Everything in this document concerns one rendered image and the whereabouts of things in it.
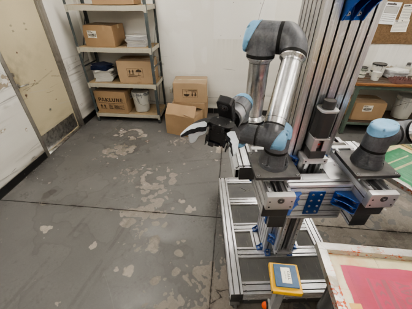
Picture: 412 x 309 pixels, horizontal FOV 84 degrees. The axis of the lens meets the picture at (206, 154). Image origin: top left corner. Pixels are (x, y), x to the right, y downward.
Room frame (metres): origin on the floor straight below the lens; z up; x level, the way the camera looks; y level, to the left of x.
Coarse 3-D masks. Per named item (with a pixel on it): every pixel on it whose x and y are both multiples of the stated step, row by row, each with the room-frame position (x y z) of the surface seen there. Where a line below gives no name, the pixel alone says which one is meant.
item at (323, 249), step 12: (324, 252) 0.61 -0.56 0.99; (336, 252) 0.62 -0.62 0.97; (348, 252) 0.62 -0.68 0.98; (360, 252) 0.61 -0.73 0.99; (372, 252) 0.61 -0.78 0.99; (384, 252) 0.61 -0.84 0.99; (396, 252) 0.61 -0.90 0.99; (408, 252) 0.61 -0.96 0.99; (324, 264) 0.55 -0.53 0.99; (324, 276) 0.51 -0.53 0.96; (336, 276) 0.50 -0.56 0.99; (336, 288) 0.45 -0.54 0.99; (336, 300) 0.40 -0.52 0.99
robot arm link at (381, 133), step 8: (376, 120) 1.00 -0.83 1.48; (384, 120) 0.99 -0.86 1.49; (392, 120) 0.98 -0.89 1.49; (368, 128) 0.98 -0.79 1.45; (376, 128) 0.94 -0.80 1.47; (384, 128) 0.92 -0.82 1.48; (392, 128) 0.92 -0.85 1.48; (400, 128) 0.94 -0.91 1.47; (368, 136) 0.95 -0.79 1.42; (376, 136) 0.92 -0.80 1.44; (384, 136) 0.91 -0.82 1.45; (392, 136) 0.91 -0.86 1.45; (400, 136) 0.92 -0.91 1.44; (368, 144) 0.94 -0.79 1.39; (376, 144) 0.91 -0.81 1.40; (384, 144) 0.90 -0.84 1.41; (392, 144) 0.92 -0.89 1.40; (376, 152) 0.91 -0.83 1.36; (384, 152) 0.91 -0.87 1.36
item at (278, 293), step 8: (272, 264) 0.57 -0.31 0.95; (288, 264) 0.57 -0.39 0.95; (272, 272) 0.54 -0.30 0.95; (272, 280) 0.50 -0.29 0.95; (272, 288) 0.47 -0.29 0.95; (280, 288) 0.47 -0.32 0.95; (288, 288) 0.47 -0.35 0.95; (272, 296) 0.52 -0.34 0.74; (280, 296) 0.49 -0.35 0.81; (272, 304) 0.50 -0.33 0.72; (280, 304) 0.49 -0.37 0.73
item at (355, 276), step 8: (344, 272) 0.53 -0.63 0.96; (352, 272) 0.53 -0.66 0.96; (360, 272) 0.53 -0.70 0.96; (368, 272) 0.53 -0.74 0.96; (376, 272) 0.53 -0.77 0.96; (384, 272) 0.53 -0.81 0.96; (392, 272) 0.53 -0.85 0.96; (400, 272) 0.53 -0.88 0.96; (408, 272) 0.53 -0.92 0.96; (352, 280) 0.50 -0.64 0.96; (360, 280) 0.50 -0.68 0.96; (392, 280) 0.50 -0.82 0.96; (400, 280) 0.50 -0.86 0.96; (408, 280) 0.50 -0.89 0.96; (352, 288) 0.47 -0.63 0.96; (360, 288) 0.47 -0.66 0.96; (368, 288) 0.47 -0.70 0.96; (360, 296) 0.43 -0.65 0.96; (368, 296) 0.43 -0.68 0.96; (368, 304) 0.40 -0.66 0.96; (376, 304) 0.40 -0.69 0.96
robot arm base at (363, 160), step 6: (360, 144) 0.98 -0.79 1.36; (360, 150) 0.96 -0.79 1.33; (366, 150) 0.93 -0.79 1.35; (354, 156) 0.96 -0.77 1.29; (360, 156) 0.94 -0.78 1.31; (366, 156) 0.92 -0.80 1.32; (372, 156) 0.91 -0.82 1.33; (378, 156) 0.90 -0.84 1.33; (384, 156) 0.92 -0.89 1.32; (354, 162) 0.94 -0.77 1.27; (360, 162) 0.92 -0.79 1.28; (366, 162) 0.91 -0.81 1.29; (372, 162) 0.90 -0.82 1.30; (378, 162) 0.90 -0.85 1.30; (366, 168) 0.90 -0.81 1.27; (372, 168) 0.89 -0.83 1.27; (378, 168) 0.89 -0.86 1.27
